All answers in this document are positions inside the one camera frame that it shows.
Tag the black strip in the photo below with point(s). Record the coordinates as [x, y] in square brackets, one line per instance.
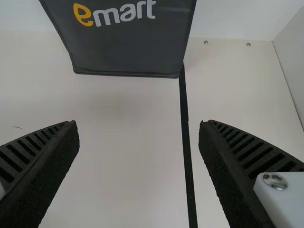
[185, 118]

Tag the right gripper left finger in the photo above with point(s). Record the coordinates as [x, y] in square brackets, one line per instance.
[35, 171]

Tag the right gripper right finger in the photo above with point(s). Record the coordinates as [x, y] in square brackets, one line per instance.
[232, 171]

